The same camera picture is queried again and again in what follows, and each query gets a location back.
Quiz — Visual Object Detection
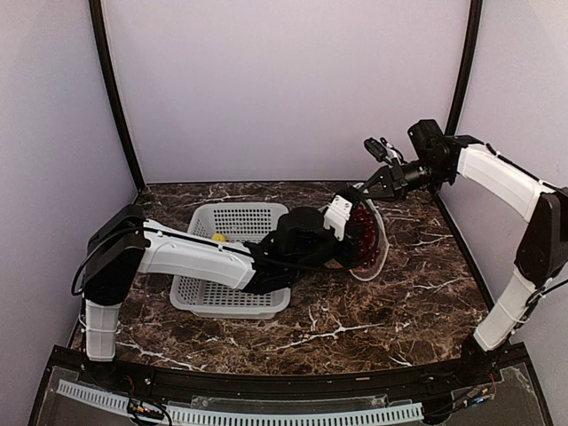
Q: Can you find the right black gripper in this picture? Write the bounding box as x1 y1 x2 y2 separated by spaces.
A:
356 155 453 201

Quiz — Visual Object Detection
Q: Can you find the white plastic basket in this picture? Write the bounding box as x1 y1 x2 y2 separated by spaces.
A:
170 202 290 320

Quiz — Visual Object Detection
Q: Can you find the clear zip top bag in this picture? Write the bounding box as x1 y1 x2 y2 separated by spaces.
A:
320 183 390 282

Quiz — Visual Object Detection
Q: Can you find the dark red grape bunch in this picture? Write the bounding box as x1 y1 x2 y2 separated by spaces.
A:
351 205 383 268

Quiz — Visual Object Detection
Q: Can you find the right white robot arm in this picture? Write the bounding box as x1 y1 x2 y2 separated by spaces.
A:
362 130 567 352

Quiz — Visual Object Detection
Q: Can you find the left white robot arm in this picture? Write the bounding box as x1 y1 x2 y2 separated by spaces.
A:
71 201 375 387

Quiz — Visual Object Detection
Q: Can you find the small yellow lemon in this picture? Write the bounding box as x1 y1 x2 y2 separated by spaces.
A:
211 233 227 242

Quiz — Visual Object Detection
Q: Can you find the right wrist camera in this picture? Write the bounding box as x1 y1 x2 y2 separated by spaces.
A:
363 138 405 166

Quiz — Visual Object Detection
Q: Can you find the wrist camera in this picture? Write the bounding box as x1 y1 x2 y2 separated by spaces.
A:
323 195 353 241
363 138 405 166

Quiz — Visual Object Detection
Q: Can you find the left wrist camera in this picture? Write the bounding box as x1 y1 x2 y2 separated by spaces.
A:
323 195 353 241

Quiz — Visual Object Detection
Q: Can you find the right black frame post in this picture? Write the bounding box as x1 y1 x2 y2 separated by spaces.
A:
444 0 484 136

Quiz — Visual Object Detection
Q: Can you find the black frame post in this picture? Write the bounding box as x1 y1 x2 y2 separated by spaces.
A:
88 0 146 193
444 0 484 136

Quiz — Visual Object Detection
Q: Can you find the white slotted cable duct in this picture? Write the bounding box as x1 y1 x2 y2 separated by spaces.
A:
56 380 424 425

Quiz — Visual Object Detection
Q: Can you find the black front rail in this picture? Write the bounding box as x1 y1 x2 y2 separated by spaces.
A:
47 343 527 401

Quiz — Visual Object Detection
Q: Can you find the left black frame post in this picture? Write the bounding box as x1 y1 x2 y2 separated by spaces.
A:
88 0 146 193

